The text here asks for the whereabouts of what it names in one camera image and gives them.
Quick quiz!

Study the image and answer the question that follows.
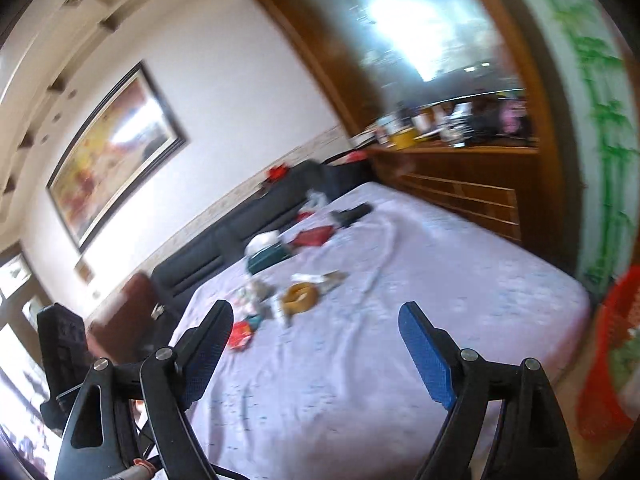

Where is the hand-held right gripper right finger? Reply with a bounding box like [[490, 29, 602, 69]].
[[398, 301, 581, 480]]

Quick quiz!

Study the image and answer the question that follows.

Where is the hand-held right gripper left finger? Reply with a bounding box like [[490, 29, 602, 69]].
[[54, 299, 235, 480]]

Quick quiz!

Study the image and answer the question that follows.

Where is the red white carton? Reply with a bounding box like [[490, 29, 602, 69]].
[[227, 320, 256, 351]]

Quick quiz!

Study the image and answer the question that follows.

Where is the white plastic bag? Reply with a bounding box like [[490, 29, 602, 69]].
[[235, 280, 273, 316]]

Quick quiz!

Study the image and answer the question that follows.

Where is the wide tan tape roll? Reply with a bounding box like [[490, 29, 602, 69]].
[[281, 282, 319, 316]]

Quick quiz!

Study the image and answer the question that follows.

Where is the red plastic basket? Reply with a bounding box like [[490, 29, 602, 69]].
[[575, 262, 640, 443]]

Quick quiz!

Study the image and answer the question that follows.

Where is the brown armchair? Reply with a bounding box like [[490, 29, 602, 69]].
[[85, 272, 166, 366]]

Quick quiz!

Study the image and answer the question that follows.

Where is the floral lilac tablecloth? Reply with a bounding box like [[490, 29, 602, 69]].
[[170, 180, 593, 480]]

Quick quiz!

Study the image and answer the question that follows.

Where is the black sofa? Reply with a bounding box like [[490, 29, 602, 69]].
[[150, 152, 373, 321]]

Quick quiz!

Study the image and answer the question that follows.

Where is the dark green tissue box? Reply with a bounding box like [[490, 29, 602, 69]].
[[244, 230, 293, 276]]

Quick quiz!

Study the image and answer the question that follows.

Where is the flat red packet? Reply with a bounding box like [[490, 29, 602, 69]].
[[291, 225, 335, 250]]

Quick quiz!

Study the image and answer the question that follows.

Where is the clear plastic bag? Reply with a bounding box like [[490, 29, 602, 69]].
[[300, 187, 331, 211]]

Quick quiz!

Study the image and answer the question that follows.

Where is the large framed painting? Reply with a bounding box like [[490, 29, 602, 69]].
[[45, 60, 188, 255]]

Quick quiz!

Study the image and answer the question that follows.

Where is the yellow tape roll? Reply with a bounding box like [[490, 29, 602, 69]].
[[387, 127, 416, 150]]

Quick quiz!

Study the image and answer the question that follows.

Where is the group of small bottles jars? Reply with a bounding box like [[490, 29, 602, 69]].
[[372, 95, 473, 148]]

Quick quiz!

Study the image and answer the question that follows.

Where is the black handbag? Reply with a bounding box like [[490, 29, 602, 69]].
[[472, 99, 532, 137]]

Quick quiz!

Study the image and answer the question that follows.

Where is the grey cable connector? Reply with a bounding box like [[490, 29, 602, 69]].
[[107, 457, 166, 480]]

